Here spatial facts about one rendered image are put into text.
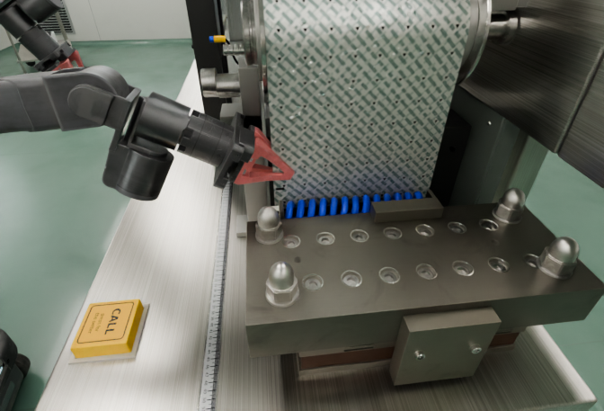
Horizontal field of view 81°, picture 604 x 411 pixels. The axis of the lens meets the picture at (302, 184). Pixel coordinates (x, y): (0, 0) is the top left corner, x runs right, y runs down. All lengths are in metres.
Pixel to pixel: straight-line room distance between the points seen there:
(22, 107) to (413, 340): 0.47
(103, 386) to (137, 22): 5.97
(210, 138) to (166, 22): 5.79
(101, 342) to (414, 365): 0.39
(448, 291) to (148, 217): 0.55
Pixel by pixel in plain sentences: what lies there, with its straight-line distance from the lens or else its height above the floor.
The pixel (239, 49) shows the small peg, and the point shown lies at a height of 1.23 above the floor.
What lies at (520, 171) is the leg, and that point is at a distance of 0.84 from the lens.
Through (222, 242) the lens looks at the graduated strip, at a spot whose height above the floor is 0.90.
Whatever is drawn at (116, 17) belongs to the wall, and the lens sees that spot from 6.39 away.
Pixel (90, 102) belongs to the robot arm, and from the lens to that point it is 0.43.
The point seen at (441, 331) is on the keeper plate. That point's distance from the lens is 0.42.
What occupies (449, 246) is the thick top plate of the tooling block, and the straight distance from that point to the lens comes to 0.49.
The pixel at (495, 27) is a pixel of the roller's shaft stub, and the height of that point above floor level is 1.25.
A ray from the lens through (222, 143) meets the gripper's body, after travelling 0.45.
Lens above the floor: 1.35
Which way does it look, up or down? 35 degrees down
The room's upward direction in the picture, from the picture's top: straight up
